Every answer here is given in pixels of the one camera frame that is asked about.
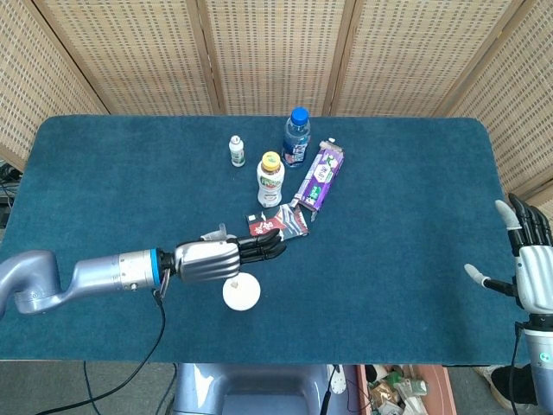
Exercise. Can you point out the pink bin of clutter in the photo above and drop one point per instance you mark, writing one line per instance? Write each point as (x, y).
(397, 389)

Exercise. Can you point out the black red flat box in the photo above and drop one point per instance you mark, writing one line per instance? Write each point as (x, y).
(289, 220)

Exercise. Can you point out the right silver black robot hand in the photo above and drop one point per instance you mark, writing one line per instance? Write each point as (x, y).
(533, 276)

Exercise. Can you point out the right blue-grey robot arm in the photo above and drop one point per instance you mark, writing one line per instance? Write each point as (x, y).
(540, 359)

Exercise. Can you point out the white bottle yellow cap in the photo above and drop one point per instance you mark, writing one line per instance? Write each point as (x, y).
(270, 183)

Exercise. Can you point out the small white oval device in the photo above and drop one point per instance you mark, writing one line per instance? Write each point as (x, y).
(338, 380)

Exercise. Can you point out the woven rattan screen panel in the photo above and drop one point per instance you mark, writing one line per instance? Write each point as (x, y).
(527, 108)
(410, 56)
(276, 52)
(129, 56)
(26, 86)

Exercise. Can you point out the black shoe white sole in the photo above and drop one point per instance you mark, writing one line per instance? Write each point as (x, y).
(505, 384)

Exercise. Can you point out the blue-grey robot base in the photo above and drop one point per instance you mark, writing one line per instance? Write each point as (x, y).
(259, 389)

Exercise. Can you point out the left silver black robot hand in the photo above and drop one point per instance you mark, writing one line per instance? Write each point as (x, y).
(207, 261)

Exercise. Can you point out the small white drink bottle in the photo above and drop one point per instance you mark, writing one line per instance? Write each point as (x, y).
(237, 155)

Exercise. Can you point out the purple open carton box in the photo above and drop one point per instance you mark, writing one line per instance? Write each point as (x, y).
(319, 179)

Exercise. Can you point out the clear bottle blue cap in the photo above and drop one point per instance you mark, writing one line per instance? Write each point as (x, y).
(296, 140)

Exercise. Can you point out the blue felt table mat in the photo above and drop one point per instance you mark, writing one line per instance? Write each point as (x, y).
(389, 238)

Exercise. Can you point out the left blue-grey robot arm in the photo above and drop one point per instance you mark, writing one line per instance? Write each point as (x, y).
(99, 272)

